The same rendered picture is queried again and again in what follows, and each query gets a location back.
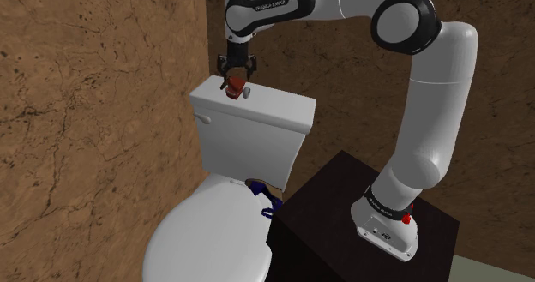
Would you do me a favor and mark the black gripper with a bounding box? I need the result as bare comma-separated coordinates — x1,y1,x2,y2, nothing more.
217,39,258,81

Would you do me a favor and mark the red and white small object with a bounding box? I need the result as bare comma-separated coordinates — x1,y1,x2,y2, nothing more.
219,76,251,101

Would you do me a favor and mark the white toilet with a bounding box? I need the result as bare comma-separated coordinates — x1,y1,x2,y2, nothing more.
142,75,317,282

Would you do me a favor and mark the blue object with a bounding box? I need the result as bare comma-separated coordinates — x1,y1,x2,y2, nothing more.
246,179,283,219

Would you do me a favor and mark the dark robot stand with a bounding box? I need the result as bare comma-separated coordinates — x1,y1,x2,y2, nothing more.
266,149,460,282

